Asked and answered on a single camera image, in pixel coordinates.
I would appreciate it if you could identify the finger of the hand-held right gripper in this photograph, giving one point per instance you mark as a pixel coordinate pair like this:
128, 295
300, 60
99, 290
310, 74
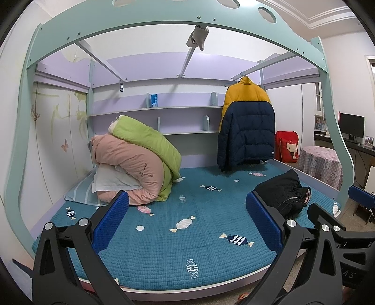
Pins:
325, 215
361, 198

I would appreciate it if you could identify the red cartoon bag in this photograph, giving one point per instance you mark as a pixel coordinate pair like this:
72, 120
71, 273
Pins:
288, 146

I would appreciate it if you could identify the photo frame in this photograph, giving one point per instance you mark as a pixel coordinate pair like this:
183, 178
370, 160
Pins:
320, 123
368, 142

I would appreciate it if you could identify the black jacket with pink lining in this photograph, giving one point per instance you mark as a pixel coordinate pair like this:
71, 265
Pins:
284, 190

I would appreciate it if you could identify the light blue striped pillow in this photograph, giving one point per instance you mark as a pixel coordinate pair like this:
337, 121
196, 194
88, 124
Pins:
79, 192

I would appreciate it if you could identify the mint green bunk bed frame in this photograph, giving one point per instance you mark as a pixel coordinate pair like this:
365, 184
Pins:
146, 26

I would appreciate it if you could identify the white pillow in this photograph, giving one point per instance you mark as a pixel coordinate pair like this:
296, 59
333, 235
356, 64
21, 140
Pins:
111, 180

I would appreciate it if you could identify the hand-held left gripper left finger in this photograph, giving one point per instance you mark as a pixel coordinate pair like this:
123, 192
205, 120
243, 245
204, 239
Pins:
112, 217

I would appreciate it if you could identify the blue candy print bed mat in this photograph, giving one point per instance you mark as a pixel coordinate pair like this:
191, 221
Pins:
175, 252

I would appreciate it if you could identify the black computer monitor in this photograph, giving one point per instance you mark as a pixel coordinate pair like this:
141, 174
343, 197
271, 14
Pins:
351, 124

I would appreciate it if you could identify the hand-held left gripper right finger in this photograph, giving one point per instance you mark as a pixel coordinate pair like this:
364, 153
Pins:
263, 220

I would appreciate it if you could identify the clothes hanger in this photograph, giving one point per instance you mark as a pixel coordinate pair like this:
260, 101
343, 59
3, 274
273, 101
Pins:
234, 82

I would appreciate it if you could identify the purple wall shelf unit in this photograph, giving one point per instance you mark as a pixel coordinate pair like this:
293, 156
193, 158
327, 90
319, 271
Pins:
146, 111

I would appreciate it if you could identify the small hanging tag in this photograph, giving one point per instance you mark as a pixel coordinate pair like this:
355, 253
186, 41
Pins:
122, 87

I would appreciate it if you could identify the green quilt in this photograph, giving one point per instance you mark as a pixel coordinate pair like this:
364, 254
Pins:
146, 137

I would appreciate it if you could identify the navy and yellow puffer jacket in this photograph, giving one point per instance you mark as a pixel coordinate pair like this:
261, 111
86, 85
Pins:
249, 129

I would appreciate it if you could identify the small blue box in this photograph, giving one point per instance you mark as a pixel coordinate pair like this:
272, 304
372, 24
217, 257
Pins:
154, 100

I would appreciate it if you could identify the dark desk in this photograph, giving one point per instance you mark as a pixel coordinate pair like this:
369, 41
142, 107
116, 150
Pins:
363, 148

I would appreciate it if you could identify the round table with pink cloth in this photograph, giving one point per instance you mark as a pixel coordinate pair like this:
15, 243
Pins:
320, 167

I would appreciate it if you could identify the grey cloth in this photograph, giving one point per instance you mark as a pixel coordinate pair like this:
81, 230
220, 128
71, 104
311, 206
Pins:
197, 36

